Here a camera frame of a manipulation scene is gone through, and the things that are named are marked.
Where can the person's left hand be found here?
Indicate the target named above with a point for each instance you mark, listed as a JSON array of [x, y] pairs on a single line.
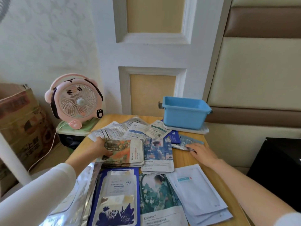
[[98, 149]]

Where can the person's right hand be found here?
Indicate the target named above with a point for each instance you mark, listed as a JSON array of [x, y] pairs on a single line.
[[204, 155]]

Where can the person's right fingers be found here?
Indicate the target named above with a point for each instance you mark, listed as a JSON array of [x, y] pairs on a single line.
[[194, 147]]

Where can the person's left thumb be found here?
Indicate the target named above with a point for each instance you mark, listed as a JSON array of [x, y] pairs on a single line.
[[107, 153]]

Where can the orange painted face mask packet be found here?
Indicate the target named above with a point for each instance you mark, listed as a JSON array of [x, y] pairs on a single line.
[[127, 150]]

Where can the person's left forearm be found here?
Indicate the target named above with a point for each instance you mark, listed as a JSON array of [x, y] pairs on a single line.
[[35, 197]]

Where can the person's right forearm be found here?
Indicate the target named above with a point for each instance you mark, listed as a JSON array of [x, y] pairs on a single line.
[[254, 192]]

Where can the light blue grey mask packet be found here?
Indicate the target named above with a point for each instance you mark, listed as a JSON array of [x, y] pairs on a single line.
[[185, 140]]

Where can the white plastic lid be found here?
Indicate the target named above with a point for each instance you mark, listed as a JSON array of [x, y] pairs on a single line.
[[199, 131]]

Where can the white black text mask packet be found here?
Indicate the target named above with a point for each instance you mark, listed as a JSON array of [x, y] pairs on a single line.
[[108, 132]]

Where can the dark blue mask packet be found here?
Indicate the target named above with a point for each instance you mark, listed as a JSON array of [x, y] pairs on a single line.
[[174, 137]]

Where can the blue white floral mask packet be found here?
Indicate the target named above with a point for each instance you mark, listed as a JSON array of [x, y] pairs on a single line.
[[117, 185]]

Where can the blue plastic bin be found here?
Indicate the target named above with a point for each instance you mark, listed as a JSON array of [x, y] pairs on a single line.
[[185, 112]]

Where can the white blue stripe mask packet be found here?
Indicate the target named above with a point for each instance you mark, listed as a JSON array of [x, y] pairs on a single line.
[[136, 132]]

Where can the blue lady face mask packet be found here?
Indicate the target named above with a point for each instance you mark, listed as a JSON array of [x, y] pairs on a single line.
[[157, 152]]

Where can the black bag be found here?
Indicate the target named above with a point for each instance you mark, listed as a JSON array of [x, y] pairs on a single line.
[[70, 141]]

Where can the white green label mask packet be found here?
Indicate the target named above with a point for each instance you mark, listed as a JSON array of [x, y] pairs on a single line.
[[156, 129]]

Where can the grey white mask packet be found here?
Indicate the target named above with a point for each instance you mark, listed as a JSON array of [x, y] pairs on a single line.
[[135, 121]]

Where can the light green plastic stool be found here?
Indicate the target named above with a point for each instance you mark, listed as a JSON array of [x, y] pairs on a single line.
[[70, 131]]

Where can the white teal label mask packet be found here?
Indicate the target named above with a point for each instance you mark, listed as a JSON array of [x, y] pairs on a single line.
[[197, 190]]

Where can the silver foil mask packet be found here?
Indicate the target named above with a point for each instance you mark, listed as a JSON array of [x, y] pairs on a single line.
[[80, 197]]

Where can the pink desk fan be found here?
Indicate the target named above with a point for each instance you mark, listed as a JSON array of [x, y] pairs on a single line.
[[80, 101]]

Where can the green lady face mask packet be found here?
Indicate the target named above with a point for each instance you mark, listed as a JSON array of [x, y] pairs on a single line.
[[160, 197]]

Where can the plain white mask packet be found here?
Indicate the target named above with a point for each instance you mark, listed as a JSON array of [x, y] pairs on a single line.
[[218, 218]]

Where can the black cabinet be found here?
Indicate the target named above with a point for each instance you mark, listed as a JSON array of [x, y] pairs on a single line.
[[277, 167]]

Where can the brown cardboard box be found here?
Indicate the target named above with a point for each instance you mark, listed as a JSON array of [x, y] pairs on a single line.
[[21, 120]]

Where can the white fan pole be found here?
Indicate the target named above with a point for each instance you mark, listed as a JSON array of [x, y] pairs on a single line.
[[14, 162]]

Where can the white panelled door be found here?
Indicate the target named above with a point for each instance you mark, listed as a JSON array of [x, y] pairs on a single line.
[[152, 54]]

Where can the beige brown padded headboard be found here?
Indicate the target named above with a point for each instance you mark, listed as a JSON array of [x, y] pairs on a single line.
[[258, 68]]

